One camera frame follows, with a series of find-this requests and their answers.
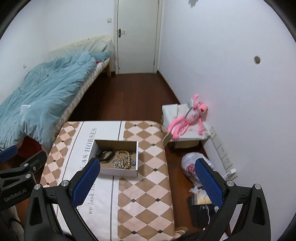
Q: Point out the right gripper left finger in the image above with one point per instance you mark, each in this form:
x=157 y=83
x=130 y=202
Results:
x=41 y=221

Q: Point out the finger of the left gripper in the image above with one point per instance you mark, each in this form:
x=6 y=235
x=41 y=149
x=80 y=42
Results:
x=35 y=162
x=7 y=154

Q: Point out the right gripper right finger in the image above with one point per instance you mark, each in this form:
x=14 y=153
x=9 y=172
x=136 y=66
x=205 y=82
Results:
x=253 y=222

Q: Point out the black smartwatch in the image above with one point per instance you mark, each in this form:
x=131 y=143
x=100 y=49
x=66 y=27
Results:
x=104 y=156

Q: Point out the teal blue duvet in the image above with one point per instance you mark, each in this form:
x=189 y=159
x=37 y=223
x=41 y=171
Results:
x=34 y=108

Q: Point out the black device on floor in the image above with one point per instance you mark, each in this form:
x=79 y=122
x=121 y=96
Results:
x=200 y=214

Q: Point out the white power strip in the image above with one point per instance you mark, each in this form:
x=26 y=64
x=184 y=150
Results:
x=229 y=168

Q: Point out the white cardboard box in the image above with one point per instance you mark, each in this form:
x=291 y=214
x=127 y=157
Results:
x=125 y=161

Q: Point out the white box under plush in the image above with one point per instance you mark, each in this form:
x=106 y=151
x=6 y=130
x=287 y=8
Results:
x=191 y=137

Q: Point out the bed mattress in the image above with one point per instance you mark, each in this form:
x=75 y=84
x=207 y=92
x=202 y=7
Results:
x=103 y=66

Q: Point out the pink panther plush toy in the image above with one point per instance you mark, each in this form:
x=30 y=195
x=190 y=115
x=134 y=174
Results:
x=180 y=125

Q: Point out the white pillow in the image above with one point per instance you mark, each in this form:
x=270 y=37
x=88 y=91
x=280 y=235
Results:
x=101 y=44

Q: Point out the white door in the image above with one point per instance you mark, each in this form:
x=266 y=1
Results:
x=137 y=31

